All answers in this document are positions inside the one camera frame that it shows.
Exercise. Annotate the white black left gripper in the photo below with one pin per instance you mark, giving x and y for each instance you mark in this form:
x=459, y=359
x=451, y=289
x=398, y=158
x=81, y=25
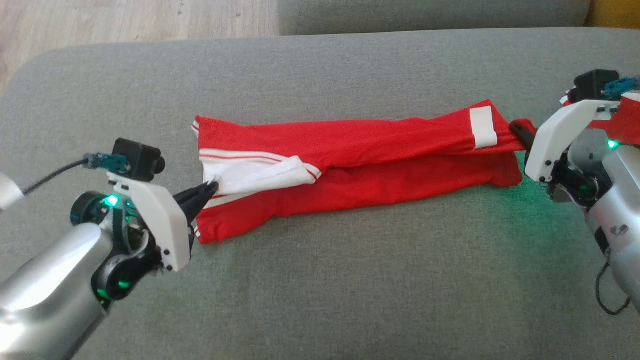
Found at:
x=160, y=220

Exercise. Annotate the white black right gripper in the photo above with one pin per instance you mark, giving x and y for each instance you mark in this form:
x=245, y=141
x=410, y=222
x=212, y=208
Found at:
x=550, y=135

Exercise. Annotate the red white-trimmed shorts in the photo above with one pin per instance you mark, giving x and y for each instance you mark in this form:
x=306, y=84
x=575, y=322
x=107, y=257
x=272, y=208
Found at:
x=625, y=125

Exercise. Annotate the red white basketball jersey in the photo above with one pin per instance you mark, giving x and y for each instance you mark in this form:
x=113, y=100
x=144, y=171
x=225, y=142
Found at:
x=360, y=150

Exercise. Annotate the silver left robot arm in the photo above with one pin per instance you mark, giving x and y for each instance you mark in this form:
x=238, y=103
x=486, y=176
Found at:
x=50, y=285

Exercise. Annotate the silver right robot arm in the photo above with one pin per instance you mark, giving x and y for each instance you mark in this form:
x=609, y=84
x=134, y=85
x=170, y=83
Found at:
x=620, y=210

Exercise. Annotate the mustard yellow panel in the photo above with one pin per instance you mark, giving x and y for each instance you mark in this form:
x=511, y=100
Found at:
x=617, y=12

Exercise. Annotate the grey sofa back cushion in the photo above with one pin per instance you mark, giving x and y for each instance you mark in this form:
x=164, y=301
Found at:
x=425, y=15

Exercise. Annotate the grey sofa seat cushion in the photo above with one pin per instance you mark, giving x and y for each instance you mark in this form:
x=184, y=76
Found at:
x=325, y=290

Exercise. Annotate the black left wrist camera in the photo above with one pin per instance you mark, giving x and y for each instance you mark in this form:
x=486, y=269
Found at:
x=137, y=160

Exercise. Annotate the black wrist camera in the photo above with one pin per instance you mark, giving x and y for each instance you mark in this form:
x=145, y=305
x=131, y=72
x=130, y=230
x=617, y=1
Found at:
x=137, y=160
x=592, y=85

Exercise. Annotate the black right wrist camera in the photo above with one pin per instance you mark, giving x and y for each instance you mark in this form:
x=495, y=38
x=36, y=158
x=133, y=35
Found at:
x=592, y=85

